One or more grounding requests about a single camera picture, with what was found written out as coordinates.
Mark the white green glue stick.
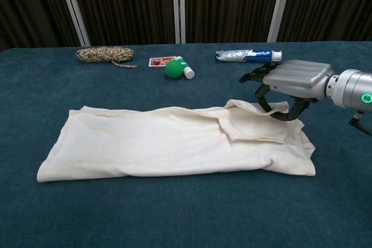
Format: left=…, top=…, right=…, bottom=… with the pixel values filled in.
left=177, top=56, right=195, bottom=80

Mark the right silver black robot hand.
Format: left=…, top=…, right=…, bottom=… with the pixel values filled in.
left=239, top=59, right=335, bottom=123

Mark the red playing card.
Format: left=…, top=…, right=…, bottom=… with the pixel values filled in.
left=148, top=56, right=178, bottom=68

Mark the blue white toothpaste tube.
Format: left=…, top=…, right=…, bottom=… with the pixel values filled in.
left=215, top=49, right=282, bottom=64

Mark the dark pleated curtain panel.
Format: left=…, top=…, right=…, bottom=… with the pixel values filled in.
left=184, top=0, right=283, bottom=44
left=0, top=0, right=81, bottom=51
left=277, top=0, right=372, bottom=42
left=67, top=0, right=177, bottom=46

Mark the white T-shirt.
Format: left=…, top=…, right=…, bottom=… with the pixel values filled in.
left=36, top=99, right=316, bottom=184

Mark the green ball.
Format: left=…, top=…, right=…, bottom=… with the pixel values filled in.
left=164, top=59, right=185, bottom=79

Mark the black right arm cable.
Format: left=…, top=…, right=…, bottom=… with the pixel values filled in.
left=349, top=110, right=372, bottom=136

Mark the beige braided rope coil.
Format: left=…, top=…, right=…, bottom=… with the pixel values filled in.
left=76, top=46, right=138, bottom=69

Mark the white partition frame post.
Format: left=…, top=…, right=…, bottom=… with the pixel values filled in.
left=266, top=0, right=295, bottom=43
left=56, top=0, right=91, bottom=47
left=171, top=0, right=187, bottom=44

